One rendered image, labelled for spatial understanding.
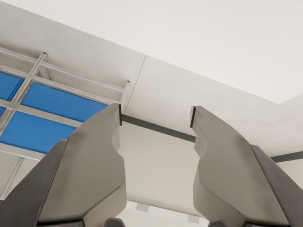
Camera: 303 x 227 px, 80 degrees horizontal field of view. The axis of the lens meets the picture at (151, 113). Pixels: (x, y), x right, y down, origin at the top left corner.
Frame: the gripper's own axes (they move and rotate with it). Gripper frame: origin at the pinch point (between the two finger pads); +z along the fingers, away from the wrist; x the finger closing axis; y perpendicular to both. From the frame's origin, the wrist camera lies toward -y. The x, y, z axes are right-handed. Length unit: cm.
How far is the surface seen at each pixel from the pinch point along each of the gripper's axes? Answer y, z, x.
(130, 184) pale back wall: 191, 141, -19
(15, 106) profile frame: 68, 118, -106
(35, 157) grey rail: 97, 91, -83
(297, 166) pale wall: 177, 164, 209
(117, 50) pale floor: 27, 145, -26
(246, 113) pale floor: 90, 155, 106
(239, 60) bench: 4.9, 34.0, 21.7
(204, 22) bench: -3.4, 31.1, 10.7
